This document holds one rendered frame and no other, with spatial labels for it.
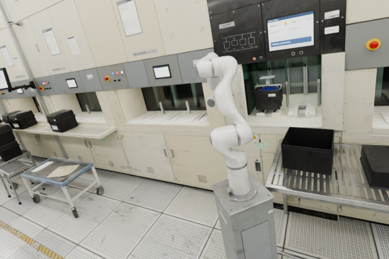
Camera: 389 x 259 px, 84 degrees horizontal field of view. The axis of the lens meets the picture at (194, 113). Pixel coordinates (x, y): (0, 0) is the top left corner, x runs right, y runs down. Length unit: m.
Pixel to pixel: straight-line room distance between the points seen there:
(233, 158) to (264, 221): 0.43
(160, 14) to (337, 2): 1.31
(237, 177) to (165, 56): 1.30
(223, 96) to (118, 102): 1.78
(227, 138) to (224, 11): 1.03
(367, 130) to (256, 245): 1.07
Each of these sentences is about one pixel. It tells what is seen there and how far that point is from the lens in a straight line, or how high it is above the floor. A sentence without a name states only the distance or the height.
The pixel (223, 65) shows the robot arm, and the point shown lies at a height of 1.49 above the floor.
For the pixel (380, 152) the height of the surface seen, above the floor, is 0.86.
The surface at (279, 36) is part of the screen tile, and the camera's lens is 1.70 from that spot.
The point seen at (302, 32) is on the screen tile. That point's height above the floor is 1.56.
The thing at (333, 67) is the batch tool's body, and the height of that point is 1.31.
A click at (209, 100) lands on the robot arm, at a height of 1.22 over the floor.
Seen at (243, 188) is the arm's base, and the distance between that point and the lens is 1.31.
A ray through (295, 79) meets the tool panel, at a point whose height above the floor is 1.03.
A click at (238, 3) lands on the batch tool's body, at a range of 1.77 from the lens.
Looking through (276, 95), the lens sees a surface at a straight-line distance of 1.99.
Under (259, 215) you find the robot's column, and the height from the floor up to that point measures 0.67.
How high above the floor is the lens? 1.65
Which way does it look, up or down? 19 degrees down
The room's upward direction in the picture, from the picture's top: 11 degrees counter-clockwise
